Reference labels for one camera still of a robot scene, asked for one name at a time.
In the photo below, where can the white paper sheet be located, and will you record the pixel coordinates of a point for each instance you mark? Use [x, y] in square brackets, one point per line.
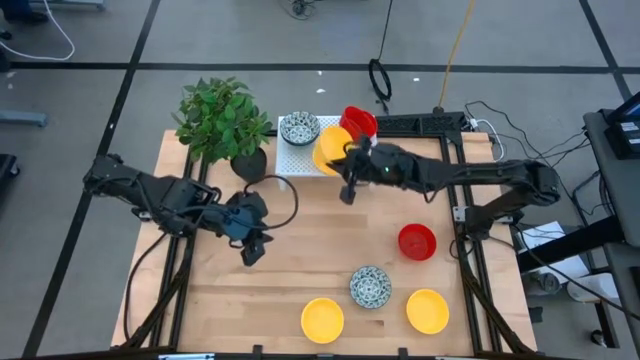
[542, 235]

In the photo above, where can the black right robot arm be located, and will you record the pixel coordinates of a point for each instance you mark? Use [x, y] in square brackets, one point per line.
[475, 172]

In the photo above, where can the black device on desk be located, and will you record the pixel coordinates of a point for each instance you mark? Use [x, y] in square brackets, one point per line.
[625, 140]

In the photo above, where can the white perforated metal rack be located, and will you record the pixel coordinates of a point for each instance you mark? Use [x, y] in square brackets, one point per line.
[295, 160]

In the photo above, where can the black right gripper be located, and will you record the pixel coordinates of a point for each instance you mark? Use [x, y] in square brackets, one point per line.
[372, 165]

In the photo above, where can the black aluminium table frame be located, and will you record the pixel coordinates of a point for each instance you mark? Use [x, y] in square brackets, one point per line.
[425, 125]

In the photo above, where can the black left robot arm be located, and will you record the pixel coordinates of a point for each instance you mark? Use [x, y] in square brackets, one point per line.
[150, 192]

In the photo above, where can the yellow mini bowl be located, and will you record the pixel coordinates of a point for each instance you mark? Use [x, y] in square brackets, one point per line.
[335, 142]
[322, 320]
[320, 162]
[427, 311]

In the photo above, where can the green potted plant black pot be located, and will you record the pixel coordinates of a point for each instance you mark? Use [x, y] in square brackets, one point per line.
[220, 120]

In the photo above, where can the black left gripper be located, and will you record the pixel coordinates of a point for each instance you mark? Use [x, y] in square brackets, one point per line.
[245, 215]

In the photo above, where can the grey side desk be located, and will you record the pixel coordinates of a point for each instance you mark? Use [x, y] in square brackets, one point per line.
[617, 185]

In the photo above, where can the black desk leg beam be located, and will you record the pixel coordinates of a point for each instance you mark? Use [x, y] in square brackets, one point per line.
[570, 245]

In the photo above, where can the grey desk foot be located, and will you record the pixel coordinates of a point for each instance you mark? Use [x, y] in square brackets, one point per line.
[22, 119]

